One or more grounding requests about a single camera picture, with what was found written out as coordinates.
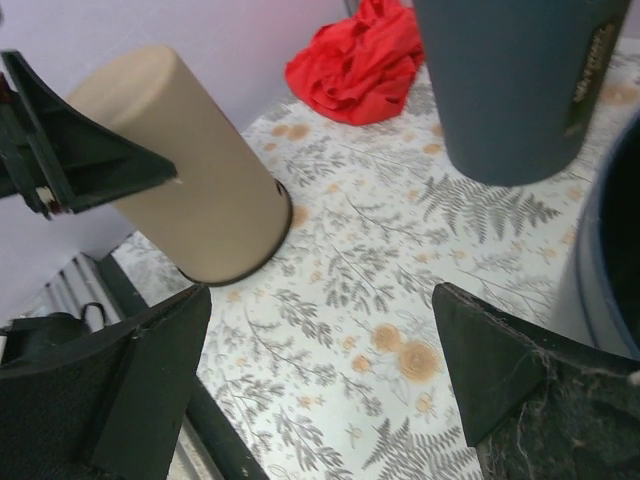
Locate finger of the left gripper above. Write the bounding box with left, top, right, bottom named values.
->
left=1, top=50, right=177, bottom=218

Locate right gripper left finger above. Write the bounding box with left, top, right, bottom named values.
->
left=1, top=285, right=211, bottom=479

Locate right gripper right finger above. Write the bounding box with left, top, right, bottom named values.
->
left=432, top=283, right=639, bottom=479

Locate beige bin with black rim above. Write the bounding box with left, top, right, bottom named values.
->
left=67, top=45, right=293, bottom=286

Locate slate blue tapered bin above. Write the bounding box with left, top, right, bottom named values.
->
left=413, top=0, right=630, bottom=186

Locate large dark navy bin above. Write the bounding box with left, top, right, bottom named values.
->
left=552, top=116, right=639, bottom=360

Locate floral patterned table mat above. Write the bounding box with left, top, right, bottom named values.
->
left=112, top=39, right=640, bottom=480

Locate crumpled red cloth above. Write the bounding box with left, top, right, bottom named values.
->
left=285, top=1, right=425, bottom=126

